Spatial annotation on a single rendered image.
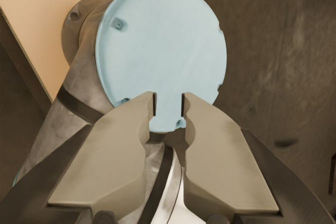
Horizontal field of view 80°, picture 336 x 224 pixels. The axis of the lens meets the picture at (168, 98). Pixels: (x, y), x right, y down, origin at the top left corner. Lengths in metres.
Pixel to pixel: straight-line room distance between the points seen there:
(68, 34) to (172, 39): 0.23
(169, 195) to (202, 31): 0.18
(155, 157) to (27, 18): 0.32
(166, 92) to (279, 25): 0.96
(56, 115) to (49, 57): 0.21
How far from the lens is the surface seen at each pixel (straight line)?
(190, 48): 0.21
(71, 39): 0.38
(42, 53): 0.44
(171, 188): 0.26
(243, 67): 0.96
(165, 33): 0.19
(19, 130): 0.67
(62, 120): 0.24
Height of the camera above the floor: 0.62
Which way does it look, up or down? 57 degrees down
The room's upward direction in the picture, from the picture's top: 117 degrees clockwise
